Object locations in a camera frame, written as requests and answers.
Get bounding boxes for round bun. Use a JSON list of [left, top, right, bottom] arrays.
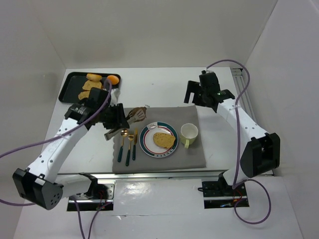
[[86, 73, 102, 82]]

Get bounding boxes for seeded bread slice front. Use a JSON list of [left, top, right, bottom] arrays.
[[78, 91, 90, 100]]

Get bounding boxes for black serving tray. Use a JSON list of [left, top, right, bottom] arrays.
[[58, 72, 122, 104]]

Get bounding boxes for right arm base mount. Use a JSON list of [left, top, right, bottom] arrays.
[[197, 177, 249, 209]]

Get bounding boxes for aluminium rail right side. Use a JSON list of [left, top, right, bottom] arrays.
[[230, 68, 256, 120]]

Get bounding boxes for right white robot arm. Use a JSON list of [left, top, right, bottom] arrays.
[[184, 71, 280, 196]]

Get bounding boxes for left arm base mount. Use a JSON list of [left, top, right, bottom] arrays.
[[74, 179, 115, 212]]

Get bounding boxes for aluminium rail front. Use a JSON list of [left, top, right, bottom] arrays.
[[57, 169, 275, 181]]

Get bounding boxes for seeded bread slice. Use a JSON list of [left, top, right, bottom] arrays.
[[78, 91, 90, 100], [153, 132, 176, 149]]

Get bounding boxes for gold fork green handle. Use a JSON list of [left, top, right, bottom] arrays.
[[125, 130, 134, 167]]

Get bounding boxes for orange cake slice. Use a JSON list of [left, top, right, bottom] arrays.
[[82, 80, 103, 91]]

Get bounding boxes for orange fruit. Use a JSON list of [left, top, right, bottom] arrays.
[[107, 75, 120, 85]]

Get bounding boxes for aluminium rail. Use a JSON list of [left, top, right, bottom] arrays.
[[230, 68, 256, 120], [57, 169, 275, 181]]

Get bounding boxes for white plate green rim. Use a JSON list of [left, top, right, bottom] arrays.
[[139, 121, 179, 158]]

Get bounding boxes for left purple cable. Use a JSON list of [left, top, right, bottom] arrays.
[[0, 79, 113, 239]]

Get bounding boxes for gold knife green handle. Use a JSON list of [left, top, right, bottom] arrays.
[[132, 128, 138, 161]]

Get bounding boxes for light yellow mug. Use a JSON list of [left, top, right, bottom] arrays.
[[179, 123, 198, 148]]

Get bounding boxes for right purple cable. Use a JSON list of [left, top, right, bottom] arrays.
[[205, 59, 272, 224]]

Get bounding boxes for grey placemat cloth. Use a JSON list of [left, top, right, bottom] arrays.
[[112, 106, 206, 173]]

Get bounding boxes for purple cable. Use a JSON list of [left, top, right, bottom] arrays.
[[0, 79, 113, 239], [205, 59, 272, 224]]

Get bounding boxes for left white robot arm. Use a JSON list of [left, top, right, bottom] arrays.
[[12, 88, 129, 210]]

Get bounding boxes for gold spoon green handle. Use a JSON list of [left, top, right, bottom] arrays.
[[117, 128, 128, 162]]

